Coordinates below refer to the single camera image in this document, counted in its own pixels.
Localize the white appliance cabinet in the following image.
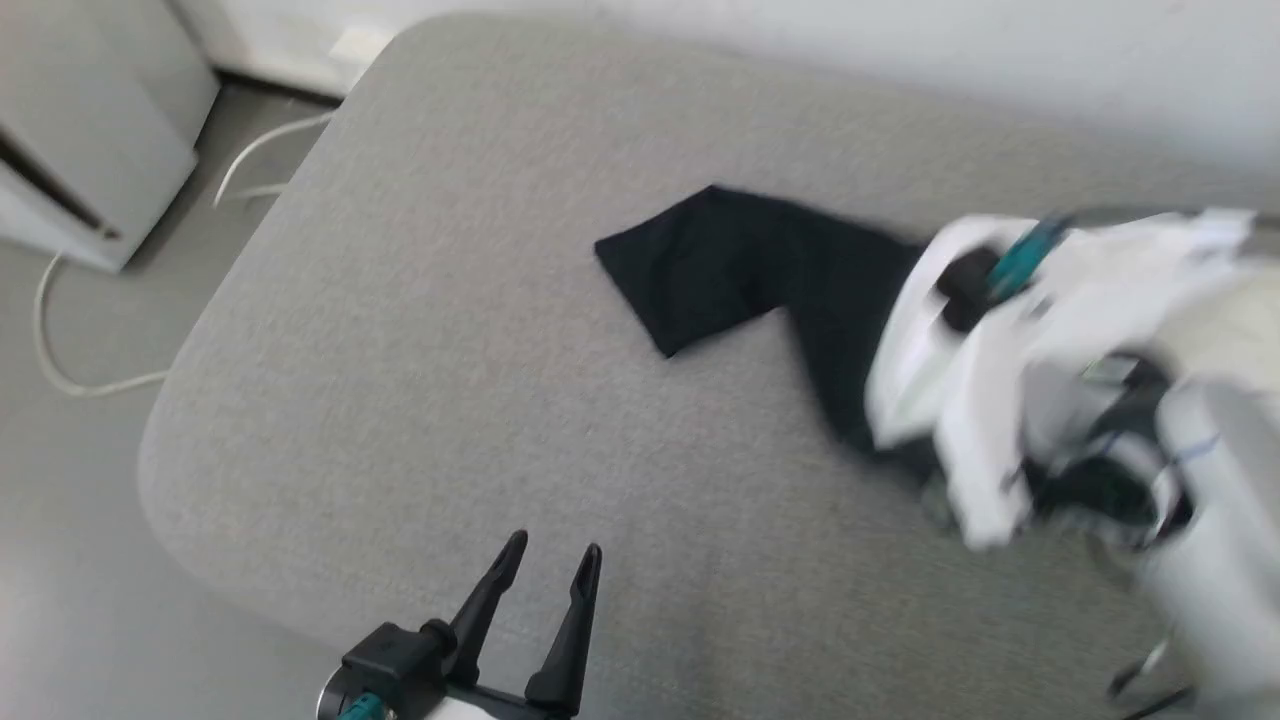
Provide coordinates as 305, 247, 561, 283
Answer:
0, 0, 221, 273

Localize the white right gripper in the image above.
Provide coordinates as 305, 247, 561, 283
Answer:
865, 215, 1191, 551

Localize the white power cable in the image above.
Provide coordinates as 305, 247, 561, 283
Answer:
33, 252, 169, 398
213, 110, 336, 208

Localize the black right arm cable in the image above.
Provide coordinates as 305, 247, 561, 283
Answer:
1108, 630, 1196, 720

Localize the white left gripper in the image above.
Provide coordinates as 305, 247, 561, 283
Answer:
400, 530, 603, 720

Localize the white and black shirt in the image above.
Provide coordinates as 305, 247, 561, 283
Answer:
595, 185, 1256, 491

